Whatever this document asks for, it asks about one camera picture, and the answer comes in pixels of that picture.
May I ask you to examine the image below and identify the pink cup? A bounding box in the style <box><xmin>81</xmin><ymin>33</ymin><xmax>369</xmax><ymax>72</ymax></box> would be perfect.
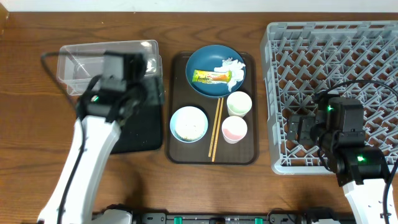
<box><xmin>221</xmin><ymin>116</ymin><xmax>248</xmax><ymax>144</ymax></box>

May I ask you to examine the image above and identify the light blue bowl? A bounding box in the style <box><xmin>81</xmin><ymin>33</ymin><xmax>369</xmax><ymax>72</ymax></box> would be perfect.
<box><xmin>170</xmin><ymin>106</ymin><xmax>208</xmax><ymax>143</ymax></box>

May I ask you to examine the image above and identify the yellow snack wrapper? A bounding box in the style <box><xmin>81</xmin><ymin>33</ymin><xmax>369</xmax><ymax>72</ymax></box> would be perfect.
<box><xmin>192</xmin><ymin>70</ymin><xmax>232</xmax><ymax>84</ymax></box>

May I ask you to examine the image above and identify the white tissue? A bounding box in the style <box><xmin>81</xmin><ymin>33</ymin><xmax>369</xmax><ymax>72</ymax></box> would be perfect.
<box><xmin>214</xmin><ymin>58</ymin><xmax>246</xmax><ymax>92</ymax></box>

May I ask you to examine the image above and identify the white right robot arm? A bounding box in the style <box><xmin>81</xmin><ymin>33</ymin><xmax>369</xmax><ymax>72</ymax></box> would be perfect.
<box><xmin>287</xmin><ymin>95</ymin><xmax>397</xmax><ymax>223</ymax></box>

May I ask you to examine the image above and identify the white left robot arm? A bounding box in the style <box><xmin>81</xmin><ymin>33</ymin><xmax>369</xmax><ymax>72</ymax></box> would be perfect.
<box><xmin>37</xmin><ymin>51</ymin><xmax>164</xmax><ymax>223</ymax></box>

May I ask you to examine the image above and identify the clear plastic waste bin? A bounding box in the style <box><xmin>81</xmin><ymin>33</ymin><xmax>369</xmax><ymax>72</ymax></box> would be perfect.
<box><xmin>57</xmin><ymin>40</ymin><xmax>163</xmax><ymax>96</ymax></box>

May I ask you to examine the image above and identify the black waste tray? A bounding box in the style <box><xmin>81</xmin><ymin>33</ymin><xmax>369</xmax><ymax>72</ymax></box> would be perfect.
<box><xmin>107</xmin><ymin>93</ymin><xmax>163</xmax><ymax>154</ymax></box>

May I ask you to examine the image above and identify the grey dishwasher rack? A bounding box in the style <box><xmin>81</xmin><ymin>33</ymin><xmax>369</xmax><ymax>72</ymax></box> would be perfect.
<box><xmin>261</xmin><ymin>21</ymin><xmax>397</xmax><ymax>175</ymax></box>

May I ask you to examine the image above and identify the pale green cup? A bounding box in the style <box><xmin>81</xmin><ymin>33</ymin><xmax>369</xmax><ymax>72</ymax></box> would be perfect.
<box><xmin>226</xmin><ymin>91</ymin><xmax>252</xmax><ymax>118</ymax></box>

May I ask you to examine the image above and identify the dark blue plate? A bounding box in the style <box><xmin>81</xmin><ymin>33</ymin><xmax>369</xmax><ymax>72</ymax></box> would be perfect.
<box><xmin>185</xmin><ymin>45</ymin><xmax>246</xmax><ymax>98</ymax></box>

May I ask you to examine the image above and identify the right wooden chopstick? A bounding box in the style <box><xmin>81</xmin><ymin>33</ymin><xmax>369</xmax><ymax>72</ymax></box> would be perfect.
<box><xmin>211</xmin><ymin>98</ymin><xmax>224</xmax><ymax>162</ymax></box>

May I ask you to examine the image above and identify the wooden chopstick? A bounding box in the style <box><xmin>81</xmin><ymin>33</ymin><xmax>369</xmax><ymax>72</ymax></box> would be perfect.
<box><xmin>208</xmin><ymin>98</ymin><xmax>221</xmax><ymax>157</ymax></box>
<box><xmin>211</xmin><ymin>98</ymin><xmax>224</xmax><ymax>162</ymax></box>

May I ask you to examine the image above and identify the left wooden chopstick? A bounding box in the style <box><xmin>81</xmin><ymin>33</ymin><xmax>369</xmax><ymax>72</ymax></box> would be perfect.
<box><xmin>208</xmin><ymin>98</ymin><xmax>221</xmax><ymax>157</ymax></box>

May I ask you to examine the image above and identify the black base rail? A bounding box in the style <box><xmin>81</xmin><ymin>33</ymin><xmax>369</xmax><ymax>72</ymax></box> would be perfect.
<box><xmin>93</xmin><ymin>204</ymin><xmax>356</xmax><ymax>224</ymax></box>

